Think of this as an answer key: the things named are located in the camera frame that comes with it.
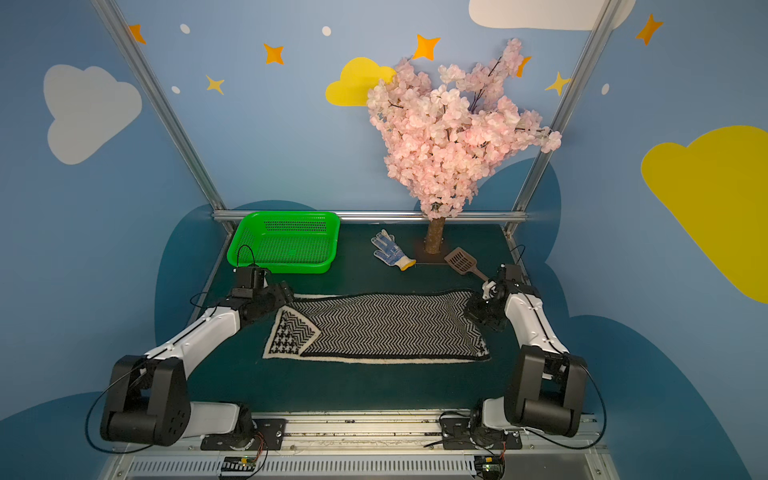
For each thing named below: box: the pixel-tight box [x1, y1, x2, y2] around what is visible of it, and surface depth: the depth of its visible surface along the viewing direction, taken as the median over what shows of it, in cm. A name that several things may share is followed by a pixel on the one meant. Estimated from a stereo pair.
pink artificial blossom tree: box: [367, 38, 562, 254], surface depth 75 cm
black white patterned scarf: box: [263, 291, 491, 362], surface depth 92 cm
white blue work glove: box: [371, 229, 417, 272], surface depth 113 cm
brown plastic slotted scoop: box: [444, 246, 489, 282], surface depth 113 cm
